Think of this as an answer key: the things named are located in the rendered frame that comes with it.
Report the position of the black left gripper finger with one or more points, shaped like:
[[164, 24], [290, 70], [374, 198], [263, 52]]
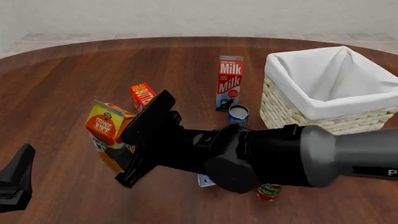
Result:
[[21, 168]]

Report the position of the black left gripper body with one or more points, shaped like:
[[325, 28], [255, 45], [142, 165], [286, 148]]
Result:
[[12, 199]]

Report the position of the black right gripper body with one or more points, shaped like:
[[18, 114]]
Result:
[[146, 121]]

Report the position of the orange juice carton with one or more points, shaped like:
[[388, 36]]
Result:
[[102, 130]]

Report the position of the grey and black right robot arm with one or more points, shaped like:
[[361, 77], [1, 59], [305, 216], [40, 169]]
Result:
[[326, 156]]

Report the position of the pale woven wicker basket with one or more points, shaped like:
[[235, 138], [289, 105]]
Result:
[[289, 116]]

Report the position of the white cloth basket liner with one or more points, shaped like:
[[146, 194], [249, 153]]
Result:
[[326, 77]]

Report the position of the red butter box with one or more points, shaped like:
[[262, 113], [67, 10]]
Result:
[[141, 93]]

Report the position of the small white and blue box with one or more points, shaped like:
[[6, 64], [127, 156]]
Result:
[[205, 181]]

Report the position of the red and white milk carton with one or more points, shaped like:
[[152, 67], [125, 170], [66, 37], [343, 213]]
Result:
[[229, 84]]

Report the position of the blue tin with yellow print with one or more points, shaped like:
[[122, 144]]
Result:
[[237, 116]]

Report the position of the red tomato sauce tin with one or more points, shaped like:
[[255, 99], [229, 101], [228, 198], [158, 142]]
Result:
[[269, 193]]

